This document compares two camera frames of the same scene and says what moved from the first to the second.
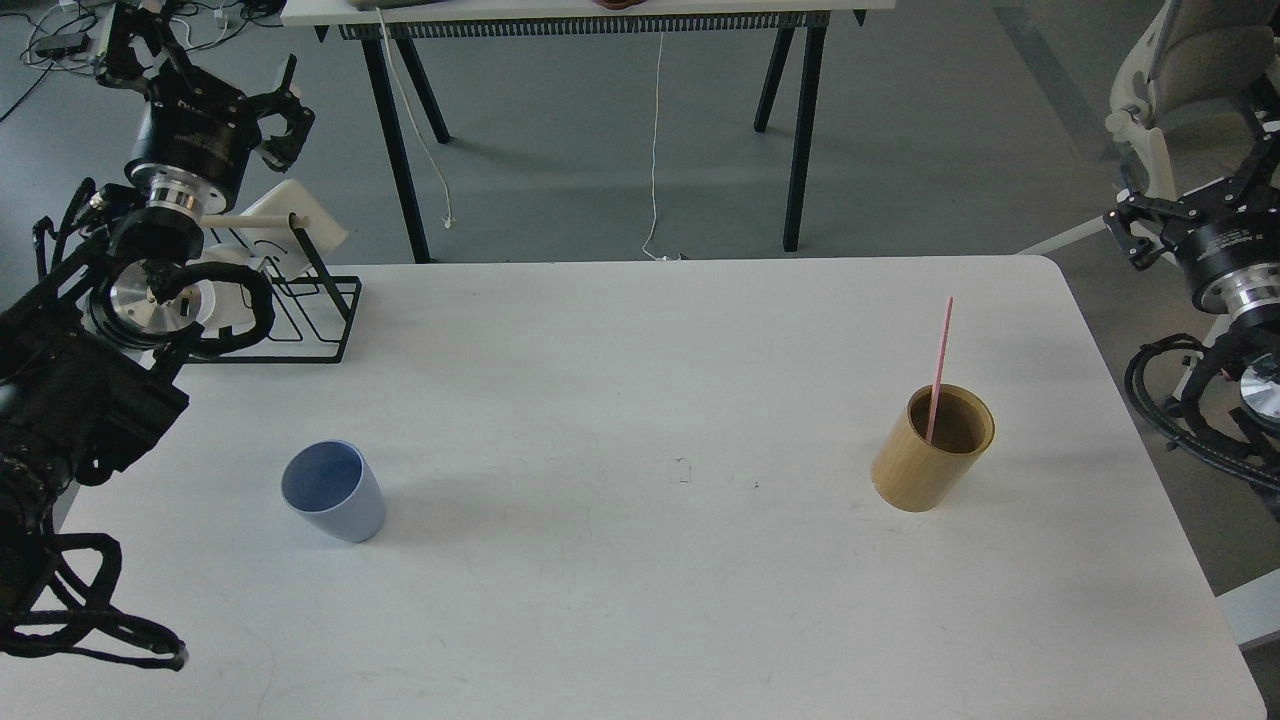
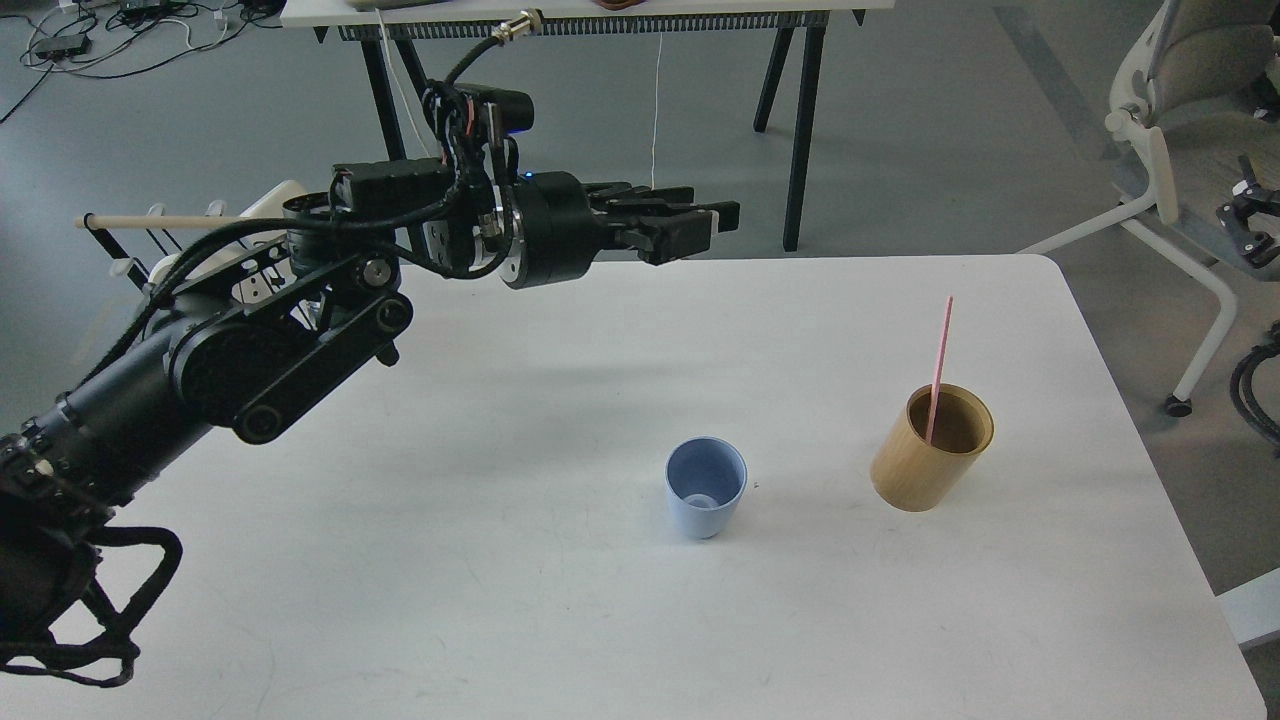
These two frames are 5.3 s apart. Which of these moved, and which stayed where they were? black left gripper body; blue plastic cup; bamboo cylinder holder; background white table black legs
Moved: black left gripper body; blue plastic cup
Stayed: bamboo cylinder holder; background white table black legs
